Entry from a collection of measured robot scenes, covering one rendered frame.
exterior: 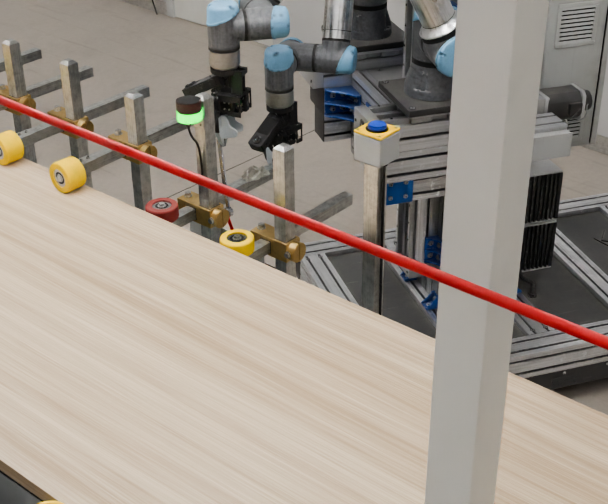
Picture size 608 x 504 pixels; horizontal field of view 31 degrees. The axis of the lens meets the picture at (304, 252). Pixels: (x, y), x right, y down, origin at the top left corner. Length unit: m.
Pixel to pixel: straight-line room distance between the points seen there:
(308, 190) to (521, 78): 3.85
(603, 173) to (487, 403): 4.02
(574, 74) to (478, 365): 2.34
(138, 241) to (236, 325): 0.42
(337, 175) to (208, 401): 2.89
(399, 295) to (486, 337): 2.64
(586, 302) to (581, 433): 1.68
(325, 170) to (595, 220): 1.32
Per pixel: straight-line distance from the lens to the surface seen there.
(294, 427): 1.93
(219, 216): 2.68
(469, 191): 0.87
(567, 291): 3.67
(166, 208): 2.63
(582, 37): 3.20
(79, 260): 2.46
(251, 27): 2.57
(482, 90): 0.84
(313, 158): 4.95
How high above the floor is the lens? 2.14
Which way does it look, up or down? 31 degrees down
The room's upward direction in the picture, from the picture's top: 1 degrees counter-clockwise
